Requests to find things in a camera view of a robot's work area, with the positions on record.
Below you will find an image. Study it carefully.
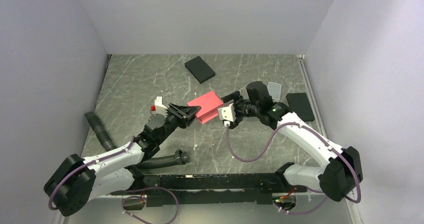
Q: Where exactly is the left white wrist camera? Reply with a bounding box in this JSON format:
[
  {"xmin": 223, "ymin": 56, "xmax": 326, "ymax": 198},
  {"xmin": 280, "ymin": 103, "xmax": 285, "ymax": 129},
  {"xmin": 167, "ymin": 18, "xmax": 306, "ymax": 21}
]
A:
[{"xmin": 150, "ymin": 96, "xmax": 167, "ymax": 116}]

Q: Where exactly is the aluminium frame rail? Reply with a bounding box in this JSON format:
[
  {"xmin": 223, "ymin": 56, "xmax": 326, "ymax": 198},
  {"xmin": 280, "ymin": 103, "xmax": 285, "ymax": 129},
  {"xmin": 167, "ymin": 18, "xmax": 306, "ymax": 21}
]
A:
[{"xmin": 52, "ymin": 179, "xmax": 364, "ymax": 224}]

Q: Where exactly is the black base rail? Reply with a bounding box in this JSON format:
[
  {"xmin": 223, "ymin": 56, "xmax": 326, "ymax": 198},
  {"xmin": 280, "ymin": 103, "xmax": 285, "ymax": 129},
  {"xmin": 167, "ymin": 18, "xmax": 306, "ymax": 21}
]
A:
[{"xmin": 113, "ymin": 173, "xmax": 306, "ymax": 207}]

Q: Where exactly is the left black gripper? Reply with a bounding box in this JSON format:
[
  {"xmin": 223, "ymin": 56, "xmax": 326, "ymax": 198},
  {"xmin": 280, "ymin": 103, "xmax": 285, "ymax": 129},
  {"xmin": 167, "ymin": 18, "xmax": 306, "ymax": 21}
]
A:
[{"xmin": 156, "ymin": 102, "xmax": 201, "ymax": 144}]

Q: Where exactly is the black ridged tray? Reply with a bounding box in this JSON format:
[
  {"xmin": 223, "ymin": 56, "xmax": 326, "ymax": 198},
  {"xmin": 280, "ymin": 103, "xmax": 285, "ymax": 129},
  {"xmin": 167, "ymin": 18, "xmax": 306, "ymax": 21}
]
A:
[{"xmin": 286, "ymin": 92, "xmax": 315, "ymax": 122}]

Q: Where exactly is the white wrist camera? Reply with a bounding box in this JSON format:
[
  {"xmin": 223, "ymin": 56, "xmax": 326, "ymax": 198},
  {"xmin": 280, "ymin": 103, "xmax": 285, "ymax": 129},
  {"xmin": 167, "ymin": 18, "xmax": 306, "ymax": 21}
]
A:
[
  {"xmin": 217, "ymin": 103, "xmax": 236, "ymax": 127},
  {"xmin": 150, "ymin": 96, "xmax": 167, "ymax": 116}
]

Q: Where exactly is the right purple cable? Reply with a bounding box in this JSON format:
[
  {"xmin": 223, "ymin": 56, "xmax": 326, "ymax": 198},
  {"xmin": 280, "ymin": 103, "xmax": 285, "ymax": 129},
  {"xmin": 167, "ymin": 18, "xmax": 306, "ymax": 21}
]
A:
[{"xmin": 225, "ymin": 121, "xmax": 362, "ymax": 216}]

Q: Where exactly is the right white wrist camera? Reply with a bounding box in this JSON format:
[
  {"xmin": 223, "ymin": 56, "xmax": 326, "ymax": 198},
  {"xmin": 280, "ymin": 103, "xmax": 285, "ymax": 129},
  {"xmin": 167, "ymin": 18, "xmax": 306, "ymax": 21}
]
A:
[{"xmin": 217, "ymin": 103, "xmax": 236, "ymax": 127}]

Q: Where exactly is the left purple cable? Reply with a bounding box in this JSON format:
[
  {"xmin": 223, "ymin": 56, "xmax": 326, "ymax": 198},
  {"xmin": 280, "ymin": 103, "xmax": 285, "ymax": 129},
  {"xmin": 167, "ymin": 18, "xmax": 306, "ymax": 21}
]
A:
[{"xmin": 48, "ymin": 135, "xmax": 180, "ymax": 224}]

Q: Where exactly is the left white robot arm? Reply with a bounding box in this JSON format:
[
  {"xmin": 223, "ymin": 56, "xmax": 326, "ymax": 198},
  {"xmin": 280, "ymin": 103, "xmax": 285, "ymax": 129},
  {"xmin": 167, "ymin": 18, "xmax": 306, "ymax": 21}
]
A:
[{"xmin": 43, "ymin": 104, "xmax": 201, "ymax": 217}]

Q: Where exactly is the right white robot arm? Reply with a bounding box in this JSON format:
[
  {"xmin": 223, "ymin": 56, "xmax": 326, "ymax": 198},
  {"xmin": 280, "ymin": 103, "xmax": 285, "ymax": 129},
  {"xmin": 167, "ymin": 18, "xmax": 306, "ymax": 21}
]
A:
[{"xmin": 218, "ymin": 81, "xmax": 363, "ymax": 204}]

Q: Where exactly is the red paper box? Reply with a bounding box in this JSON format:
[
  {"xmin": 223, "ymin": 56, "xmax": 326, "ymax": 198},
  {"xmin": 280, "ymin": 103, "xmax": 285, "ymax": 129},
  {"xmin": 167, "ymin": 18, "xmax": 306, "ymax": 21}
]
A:
[{"xmin": 187, "ymin": 91, "xmax": 224, "ymax": 125}]

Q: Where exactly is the clear plastic case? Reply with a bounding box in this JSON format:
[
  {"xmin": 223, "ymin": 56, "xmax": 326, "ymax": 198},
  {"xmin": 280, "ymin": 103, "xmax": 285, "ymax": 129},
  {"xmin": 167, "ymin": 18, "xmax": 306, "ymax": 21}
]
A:
[{"xmin": 267, "ymin": 82, "xmax": 282, "ymax": 101}]

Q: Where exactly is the black corrugated hose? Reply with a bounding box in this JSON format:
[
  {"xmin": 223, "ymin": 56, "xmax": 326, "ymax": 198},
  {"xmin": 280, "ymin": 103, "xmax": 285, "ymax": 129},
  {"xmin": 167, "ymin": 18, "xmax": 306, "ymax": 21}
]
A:
[{"xmin": 83, "ymin": 111, "xmax": 190, "ymax": 170}]

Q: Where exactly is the purple cable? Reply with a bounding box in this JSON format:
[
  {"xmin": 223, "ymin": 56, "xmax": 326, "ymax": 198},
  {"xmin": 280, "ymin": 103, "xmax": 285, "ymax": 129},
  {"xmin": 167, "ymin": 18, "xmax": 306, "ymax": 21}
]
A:
[
  {"xmin": 48, "ymin": 135, "xmax": 180, "ymax": 224},
  {"xmin": 225, "ymin": 121, "xmax": 362, "ymax": 216}
]

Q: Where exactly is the black flat box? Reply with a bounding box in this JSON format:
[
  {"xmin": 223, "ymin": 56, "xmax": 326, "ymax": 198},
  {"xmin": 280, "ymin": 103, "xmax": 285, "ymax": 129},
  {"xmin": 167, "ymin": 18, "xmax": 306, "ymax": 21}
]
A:
[{"xmin": 184, "ymin": 56, "xmax": 216, "ymax": 84}]

